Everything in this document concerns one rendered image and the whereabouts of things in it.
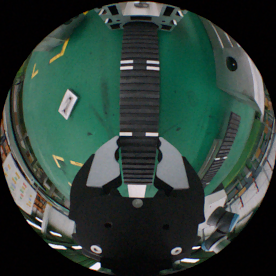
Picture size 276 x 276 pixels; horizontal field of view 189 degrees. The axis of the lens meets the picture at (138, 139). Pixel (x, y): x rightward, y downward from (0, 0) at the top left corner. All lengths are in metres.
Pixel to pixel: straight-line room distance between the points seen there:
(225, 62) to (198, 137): 0.17
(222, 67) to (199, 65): 0.05
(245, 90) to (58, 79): 0.30
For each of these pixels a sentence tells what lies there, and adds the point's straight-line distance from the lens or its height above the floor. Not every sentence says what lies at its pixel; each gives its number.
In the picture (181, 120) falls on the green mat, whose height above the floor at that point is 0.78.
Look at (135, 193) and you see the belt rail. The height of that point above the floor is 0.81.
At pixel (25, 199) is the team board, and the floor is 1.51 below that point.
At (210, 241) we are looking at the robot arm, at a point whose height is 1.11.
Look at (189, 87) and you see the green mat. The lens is 0.16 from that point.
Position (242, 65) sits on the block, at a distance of 0.17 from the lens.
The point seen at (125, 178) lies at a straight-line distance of 0.17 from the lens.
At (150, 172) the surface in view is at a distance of 0.15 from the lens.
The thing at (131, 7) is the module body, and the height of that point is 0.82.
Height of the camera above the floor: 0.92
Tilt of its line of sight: 59 degrees down
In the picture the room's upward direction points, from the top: 179 degrees counter-clockwise
